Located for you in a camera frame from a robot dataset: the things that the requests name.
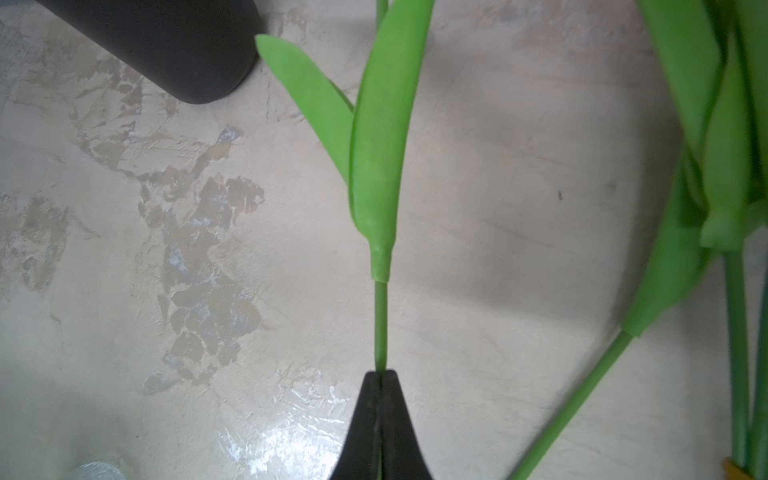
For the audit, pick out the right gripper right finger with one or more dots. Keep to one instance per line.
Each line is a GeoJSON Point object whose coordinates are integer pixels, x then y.
{"type": "Point", "coordinates": [401, 456]}

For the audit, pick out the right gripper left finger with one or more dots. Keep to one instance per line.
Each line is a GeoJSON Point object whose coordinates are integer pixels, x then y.
{"type": "Point", "coordinates": [360, 455]}

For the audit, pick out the dark grey cylindrical vase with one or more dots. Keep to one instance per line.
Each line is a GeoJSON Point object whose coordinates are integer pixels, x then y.
{"type": "Point", "coordinates": [196, 51]}

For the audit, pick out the clear glass vase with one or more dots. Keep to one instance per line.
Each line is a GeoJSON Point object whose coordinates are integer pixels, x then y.
{"type": "Point", "coordinates": [96, 470]}

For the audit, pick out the yellow orange tulip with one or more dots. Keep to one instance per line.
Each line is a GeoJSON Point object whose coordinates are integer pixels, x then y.
{"type": "Point", "coordinates": [366, 139]}

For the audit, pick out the orange red tulip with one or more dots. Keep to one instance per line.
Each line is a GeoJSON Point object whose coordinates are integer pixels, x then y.
{"type": "Point", "coordinates": [744, 240]}

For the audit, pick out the pink tulip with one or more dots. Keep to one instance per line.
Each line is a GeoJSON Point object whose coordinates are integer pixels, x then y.
{"type": "Point", "coordinates": [697, 45]}

